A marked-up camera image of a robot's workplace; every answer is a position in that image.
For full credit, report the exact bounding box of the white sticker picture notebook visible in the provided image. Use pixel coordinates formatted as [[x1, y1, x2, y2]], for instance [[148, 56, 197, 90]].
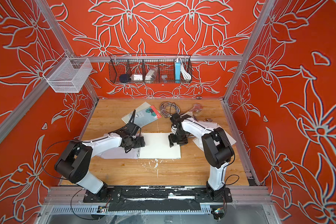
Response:
[[98, 133, 181, 159]]

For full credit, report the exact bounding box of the dark round object in basket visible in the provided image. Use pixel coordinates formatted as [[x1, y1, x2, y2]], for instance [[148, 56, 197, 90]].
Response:
[[119, 73, 131, 83]]

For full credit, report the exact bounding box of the black wire wall basket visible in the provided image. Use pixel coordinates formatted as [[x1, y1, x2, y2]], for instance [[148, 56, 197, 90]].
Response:
[[108, 53, 193, 84]]

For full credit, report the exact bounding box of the small coiled metal hose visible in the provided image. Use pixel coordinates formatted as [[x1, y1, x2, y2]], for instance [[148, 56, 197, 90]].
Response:
[[159, 101, 180, 118]]

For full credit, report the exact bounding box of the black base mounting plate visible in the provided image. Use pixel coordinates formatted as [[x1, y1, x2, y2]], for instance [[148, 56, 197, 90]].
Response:
[[83, 186, 232, 214]]

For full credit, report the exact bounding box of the small metal clip in basket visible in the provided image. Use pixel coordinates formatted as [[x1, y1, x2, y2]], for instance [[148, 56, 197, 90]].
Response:
[[161, 75, 168, 83]]

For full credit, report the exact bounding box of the white wire basket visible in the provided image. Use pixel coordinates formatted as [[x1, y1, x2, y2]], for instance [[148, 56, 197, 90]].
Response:
[[44, 58, 92, 93]]

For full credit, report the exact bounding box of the light blue box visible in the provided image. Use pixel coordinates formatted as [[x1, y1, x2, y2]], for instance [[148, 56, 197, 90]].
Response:
[[174, 58, 181, 84]]

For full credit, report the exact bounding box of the beige work glove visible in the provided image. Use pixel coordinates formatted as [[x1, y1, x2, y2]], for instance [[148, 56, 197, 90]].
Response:
[[183, 112, 193, 117]]

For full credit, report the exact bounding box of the white small box in basket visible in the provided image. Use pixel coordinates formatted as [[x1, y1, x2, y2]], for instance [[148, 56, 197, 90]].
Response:
[[130, 74, 144, 82]]

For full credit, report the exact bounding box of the teal steno notes notebook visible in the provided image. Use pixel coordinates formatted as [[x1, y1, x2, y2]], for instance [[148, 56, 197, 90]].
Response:
[[133, 105, 162, 127]]

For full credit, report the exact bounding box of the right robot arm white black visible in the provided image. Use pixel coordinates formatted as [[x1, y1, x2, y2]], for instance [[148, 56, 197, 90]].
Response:
[[168, 113, 235, 202]]

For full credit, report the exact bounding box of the white cable in basket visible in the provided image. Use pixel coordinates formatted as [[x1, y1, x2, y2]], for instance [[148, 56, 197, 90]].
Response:
[[180, 62, 192, 81]]

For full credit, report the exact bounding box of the clear plastic bag in basket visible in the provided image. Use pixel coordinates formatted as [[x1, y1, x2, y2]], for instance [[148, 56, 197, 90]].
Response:
[[145, 68, 158, 84]]

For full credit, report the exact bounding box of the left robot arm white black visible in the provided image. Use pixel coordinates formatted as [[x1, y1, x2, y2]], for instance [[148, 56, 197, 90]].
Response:
[[54, 111, 145, 202]]

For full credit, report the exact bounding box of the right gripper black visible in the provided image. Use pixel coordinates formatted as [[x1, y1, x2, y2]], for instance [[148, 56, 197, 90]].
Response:
[[167, 131, 186, 147]]

